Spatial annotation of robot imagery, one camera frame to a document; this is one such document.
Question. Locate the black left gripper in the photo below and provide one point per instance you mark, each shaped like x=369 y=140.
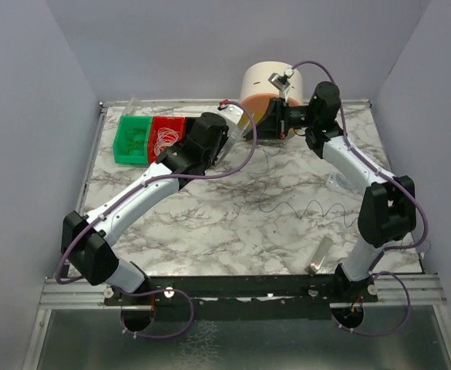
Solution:
x=223 y=142

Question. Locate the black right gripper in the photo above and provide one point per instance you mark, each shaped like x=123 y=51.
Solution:
x=277 y=116

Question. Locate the white perforated cable spool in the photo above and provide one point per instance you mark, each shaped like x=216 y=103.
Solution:
x=233 y=138

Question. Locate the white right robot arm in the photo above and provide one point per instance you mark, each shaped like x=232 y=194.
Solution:
x=388 y=210

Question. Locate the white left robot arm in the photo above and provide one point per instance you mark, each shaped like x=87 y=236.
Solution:
x=88 y=240

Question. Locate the red plastic bin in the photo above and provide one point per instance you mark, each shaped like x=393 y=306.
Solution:
x=164 y=132

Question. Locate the green plastic bin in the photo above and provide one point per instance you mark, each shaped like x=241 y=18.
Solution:
x=129 y=146

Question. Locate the clear plastic bag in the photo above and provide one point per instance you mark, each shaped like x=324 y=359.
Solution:
x=338 y=181

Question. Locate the grey tool with red label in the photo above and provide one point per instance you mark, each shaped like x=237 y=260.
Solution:
x=319 y=256

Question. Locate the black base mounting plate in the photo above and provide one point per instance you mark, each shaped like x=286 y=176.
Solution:
x=245 y=297

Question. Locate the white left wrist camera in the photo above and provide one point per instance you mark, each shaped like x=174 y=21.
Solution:
x=235 y=117

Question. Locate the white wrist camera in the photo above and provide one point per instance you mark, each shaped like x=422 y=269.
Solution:
x=235 y=117
x=283 y=85

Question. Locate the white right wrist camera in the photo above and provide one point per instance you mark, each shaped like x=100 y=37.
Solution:
x=283 y=85

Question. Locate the aluminium frame rail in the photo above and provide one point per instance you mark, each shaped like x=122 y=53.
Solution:
x=78 y=294

